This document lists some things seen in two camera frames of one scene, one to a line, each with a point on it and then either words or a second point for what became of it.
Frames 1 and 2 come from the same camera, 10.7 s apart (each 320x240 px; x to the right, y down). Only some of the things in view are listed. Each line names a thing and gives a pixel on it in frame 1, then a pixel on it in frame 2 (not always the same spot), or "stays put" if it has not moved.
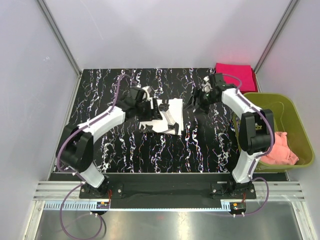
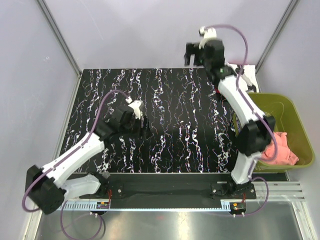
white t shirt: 174,114 to 249,71
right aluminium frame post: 286,16 stays put
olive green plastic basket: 287,119 stays put
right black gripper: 198,94 to 193,49
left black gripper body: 144,112 to 134,127
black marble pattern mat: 207,144 stays put
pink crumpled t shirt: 280,153 stays put
